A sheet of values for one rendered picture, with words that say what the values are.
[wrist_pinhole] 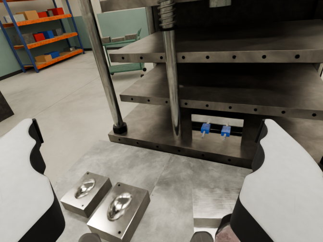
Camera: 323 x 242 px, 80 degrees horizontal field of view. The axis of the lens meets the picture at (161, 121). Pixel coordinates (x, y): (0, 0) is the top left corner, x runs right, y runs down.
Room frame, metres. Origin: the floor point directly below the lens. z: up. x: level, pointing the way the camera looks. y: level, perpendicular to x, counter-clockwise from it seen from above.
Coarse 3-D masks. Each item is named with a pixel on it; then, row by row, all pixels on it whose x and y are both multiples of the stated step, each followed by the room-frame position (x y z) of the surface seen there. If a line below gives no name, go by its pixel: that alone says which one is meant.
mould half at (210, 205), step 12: (192, 192) 0.45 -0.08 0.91; (204, 192) 0.45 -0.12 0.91; (216, 192) 0.44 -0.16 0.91; (228, 192) 0.43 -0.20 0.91; (204, 204) 0.40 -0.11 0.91; (216, 204) 0.39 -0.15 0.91; (228, 204) 0.39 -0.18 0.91; (204, 216) 0.36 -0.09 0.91; (216, 216) 0.35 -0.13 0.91; (204, 228) 0.34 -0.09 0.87; (216, 228) 0.33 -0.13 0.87
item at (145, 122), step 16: (144, 112) 1.32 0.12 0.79; (160, 112) 1.29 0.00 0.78; (128, 128) 1.13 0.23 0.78; (144, 128) 1.10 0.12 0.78; (160, 128) 1.07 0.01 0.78; (256, 128) 0.93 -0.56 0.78; (288, 128) 0.89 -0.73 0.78; (304, 128) 0.87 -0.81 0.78; (320, 128) 0.85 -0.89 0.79; (128, 144) 1.02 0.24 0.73; (144, 144) 0.97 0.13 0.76; (160, 144) 0.92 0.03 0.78; (176, 144) 0.89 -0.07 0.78; (192, 144) 0.87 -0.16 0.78; (208, 144) 0.85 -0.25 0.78; (224, 144) 0.83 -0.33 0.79; (256, 144) 0.79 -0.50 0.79; (304, 144) 0.74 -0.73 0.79; (320, 144) 0.73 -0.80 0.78; (224, 160) 0.74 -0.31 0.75; (240, 160) 0.71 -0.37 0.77; (320, 160) 0.62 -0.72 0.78
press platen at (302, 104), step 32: (160, 64) 1.66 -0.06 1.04; (192, 64) 1.54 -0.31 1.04; (224, 64) 1.43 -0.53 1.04; (256, 64) 1.33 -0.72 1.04; (288, 64) 1.24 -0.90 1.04; (128, 96) 1.11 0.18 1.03; (160, 96) 1.03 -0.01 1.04; (192, 96) 0.97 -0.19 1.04; (224, 96) 0.92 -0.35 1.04; (256, 96) 0.87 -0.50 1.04; (288, 96) 0.82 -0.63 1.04; (320, 96) 0.78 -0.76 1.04
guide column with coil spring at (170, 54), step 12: (168, 0) 0.92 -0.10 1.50; (168, 24) 0.92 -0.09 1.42; (168, 36) 0.92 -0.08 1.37; (168, 48) 0.92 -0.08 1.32; (168, 60) 0.92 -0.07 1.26; (168, 72) 0.93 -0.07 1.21; (168, 84) 0.94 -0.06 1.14; (180, 108) 0.94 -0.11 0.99; (180, 120) 0.93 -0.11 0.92; (180, 132) 0.92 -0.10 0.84
